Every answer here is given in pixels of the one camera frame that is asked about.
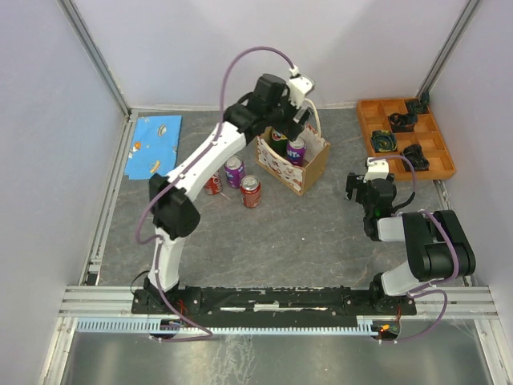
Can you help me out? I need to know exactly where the red Coke can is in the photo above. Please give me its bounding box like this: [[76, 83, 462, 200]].
[[240, 176, 261, 209], [204, 171, 223, 195]]

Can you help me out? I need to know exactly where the purple fanta can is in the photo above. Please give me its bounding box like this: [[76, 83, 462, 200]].
[[224, 156, 245, 188], [286, 138, 306, 167]]

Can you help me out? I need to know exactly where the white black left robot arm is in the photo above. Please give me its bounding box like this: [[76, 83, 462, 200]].
[[144, 74, 314, 313]]

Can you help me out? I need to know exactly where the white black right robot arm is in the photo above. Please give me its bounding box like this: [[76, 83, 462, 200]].
[[345, 156, 476, 314]]

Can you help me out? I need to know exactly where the canvas bag with cat print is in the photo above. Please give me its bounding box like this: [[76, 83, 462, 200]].
[[256, 99, 330, 197]]

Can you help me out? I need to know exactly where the blue yellow rolled sock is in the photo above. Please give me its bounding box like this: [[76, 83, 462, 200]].
[[370, 130, 398, 153]]

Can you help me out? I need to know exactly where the black rolled sock lower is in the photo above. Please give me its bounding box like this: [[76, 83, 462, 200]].
[[401, 144, 430, 172]]

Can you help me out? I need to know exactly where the black rolled sock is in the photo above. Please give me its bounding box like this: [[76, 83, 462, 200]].
[[401, 144, 430, 172], [388, 113, 418, 133]]

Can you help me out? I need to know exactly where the wooden compartment tray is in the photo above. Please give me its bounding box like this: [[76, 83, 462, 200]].
[[357, 98, 456, 180]]

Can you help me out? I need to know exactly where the green Perrier glass bottle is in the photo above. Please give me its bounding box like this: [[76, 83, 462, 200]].
[[269, 128, 288, 157]]

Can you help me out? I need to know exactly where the black rolled sock centre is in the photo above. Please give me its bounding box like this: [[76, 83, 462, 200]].
[[388, 113, 418, 133]]

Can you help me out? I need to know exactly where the dark patterned sock top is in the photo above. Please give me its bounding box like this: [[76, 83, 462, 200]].
[[405, 99, 429, 115]]

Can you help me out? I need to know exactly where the blue patterned cloth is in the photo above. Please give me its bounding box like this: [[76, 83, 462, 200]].
[[124, 115, 182, 180]]

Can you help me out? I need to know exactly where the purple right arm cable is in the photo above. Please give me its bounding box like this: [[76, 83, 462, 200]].
[[368, 154, 462, 346]]

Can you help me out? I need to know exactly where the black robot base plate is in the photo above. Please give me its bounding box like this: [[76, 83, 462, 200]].
[[131, 286, 417, 334]]

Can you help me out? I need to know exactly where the aluminium frame rail front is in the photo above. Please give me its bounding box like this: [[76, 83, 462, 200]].
[[59, 286, 498, 320]]

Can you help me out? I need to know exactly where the blue slotted cable duct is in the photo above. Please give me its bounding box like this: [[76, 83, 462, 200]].
[[75, 316, 380, 334]]

